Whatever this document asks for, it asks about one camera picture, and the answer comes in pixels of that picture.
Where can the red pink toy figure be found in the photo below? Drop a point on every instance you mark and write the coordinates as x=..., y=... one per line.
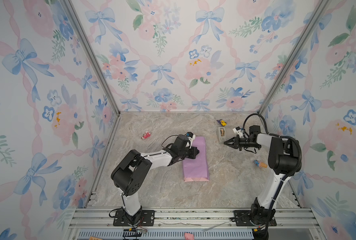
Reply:
x=146, y=135

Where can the blue pink toy figure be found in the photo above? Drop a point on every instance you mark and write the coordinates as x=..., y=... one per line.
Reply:
x=260, y=164

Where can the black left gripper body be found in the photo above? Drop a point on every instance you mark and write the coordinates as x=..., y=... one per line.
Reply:
x=187, y=153

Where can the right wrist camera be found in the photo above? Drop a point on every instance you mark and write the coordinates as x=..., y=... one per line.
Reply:
x=243, y=133

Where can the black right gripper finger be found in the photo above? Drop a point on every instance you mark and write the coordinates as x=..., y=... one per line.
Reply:
x=235, y=139
x=233, y=144

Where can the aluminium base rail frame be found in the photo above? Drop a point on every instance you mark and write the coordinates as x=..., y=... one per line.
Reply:
x=289, y=224

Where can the aluminium corner post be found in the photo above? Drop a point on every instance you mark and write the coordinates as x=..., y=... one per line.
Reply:
x=307, y=32
x=81, y=34

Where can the aluminium corner post left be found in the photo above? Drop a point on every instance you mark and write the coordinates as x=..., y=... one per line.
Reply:
x=81, y=34

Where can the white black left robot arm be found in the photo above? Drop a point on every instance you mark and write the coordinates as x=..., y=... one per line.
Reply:
x=129, y=176

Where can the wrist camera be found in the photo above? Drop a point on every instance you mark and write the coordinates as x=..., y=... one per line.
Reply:
x=243, y=133
x=185, y=141

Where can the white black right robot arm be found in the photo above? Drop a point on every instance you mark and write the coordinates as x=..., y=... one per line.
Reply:
x=284, y=160

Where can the aluminium corner post right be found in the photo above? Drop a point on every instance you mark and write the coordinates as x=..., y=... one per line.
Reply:
x=307, y=32

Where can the yellow purple toy figure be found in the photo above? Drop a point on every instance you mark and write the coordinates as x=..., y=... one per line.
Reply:
x=222, y=122

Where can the grey tape dispenser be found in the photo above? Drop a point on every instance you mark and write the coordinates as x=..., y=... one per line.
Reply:
x=220, y=138

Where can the pink object front edge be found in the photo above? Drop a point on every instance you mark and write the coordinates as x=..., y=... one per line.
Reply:
x=189, y=236

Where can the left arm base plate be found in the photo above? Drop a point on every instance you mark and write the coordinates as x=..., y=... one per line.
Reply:
x=143, y=218

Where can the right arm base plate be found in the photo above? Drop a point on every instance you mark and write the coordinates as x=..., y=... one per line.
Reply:
x=244, y=218

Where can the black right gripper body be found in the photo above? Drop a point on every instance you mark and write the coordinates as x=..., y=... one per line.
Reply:
x=244, y=143

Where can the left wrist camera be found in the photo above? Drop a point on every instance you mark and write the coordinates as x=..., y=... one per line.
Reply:
x=185, y=141

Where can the pink purple wrapping paper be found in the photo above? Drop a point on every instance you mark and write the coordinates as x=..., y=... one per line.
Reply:
x=197, y=170

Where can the grey slotted cable duct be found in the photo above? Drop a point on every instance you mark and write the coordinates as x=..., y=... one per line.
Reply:
x=166, y=234

